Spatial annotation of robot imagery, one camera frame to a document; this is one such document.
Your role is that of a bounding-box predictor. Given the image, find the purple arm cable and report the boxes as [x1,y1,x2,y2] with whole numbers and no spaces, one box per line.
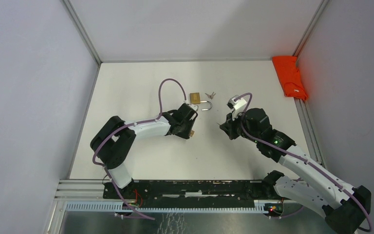
[233,93,374,233]
[92,78,187,221]

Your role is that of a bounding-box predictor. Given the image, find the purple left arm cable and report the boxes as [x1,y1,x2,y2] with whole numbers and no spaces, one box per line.
[92,78,187,221]

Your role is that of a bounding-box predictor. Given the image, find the aluminium corner frame rail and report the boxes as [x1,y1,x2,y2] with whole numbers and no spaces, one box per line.
[292,0,331,57]

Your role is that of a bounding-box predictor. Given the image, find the orange folded cloth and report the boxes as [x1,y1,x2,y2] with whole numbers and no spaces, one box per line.
[272,56,309,101]

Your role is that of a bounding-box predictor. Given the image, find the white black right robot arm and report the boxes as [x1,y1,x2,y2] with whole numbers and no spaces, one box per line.
[219,108,372,234]

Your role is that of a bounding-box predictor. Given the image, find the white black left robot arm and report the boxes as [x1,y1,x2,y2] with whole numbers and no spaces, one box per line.
[90,103,198,199]

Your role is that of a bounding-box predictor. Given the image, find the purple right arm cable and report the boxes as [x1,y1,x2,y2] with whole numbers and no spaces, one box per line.
[233,93,374,233]

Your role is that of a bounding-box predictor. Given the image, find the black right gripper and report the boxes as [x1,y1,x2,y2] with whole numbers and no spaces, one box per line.
[220,108,260,143]

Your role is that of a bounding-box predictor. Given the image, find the white slotted cable duct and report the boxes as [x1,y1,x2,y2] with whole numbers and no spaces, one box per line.
[65,201,273,214]

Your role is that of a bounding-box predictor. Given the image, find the large brass padlock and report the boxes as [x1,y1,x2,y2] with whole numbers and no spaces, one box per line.
[189,93,213,111]

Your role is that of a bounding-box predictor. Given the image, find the left aluminium frame rail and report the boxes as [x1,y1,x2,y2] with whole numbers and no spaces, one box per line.
[61,0,102,66]

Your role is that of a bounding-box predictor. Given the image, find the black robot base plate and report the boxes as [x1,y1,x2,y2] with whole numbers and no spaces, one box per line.
[103,180,283,209]

